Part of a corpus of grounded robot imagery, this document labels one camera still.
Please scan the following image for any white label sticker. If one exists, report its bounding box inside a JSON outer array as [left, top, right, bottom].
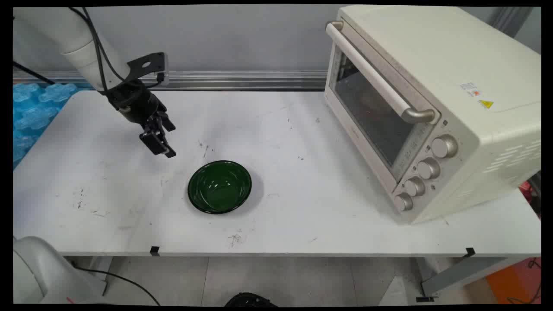
[[459, 81, 481, 98]]

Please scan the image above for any dark green bowl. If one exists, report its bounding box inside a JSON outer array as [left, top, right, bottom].
[[187, 160, 252, 215]]

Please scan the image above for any grey-white robot base housing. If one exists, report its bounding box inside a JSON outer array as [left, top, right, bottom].
[[13, 235, 108, 305]]

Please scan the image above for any orange floor object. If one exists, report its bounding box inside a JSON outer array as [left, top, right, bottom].
[[486, 258, 541, 305]]

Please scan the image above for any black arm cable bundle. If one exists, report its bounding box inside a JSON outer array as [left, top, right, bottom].
[[68, 6, 168, 95]]

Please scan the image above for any largest silver oven knob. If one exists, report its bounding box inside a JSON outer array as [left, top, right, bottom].
[[431, 134, 458, 159]]

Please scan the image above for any black floor cable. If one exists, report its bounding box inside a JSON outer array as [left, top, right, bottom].
[[71, 266, 161, 306]]

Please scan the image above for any black round floor object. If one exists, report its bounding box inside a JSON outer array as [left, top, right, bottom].
[[225, 292, 278, 307]]

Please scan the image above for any oven glass door with handle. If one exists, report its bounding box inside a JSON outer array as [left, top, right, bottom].
[[324, 19, 441, 184]]

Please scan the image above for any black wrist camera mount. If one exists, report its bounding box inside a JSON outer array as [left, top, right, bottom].
[[127, 52, 170, 87]]

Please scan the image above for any cream toaster oven body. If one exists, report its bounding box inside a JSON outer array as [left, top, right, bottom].
[[324, 5, 541, 225]]

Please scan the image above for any blue bubble wrap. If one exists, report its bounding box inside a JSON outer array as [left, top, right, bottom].
[[13, 82, 79, 169]]

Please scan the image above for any white table leg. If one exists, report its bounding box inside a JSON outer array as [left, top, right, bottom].
[[65, 257, 114, 295]]

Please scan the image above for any grey vertical post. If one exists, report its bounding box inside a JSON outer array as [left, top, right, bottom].
[[492, 6, 534, 38]]

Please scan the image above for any thin black cable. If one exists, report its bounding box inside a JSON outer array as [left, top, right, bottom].
[[13, 61, 55, 85]]

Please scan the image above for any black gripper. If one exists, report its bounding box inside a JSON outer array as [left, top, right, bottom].
[[106, 80, 177, 159]]

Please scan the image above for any aluminium profile rail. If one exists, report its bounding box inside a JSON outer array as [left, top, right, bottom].
[[13, 70, 329, 91]]

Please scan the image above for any small red object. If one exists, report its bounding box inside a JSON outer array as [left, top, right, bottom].
[[518, 181, 537, 204]]

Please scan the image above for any grey metal table leg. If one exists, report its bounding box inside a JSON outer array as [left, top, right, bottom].
[[416, 257, 509, 302]]

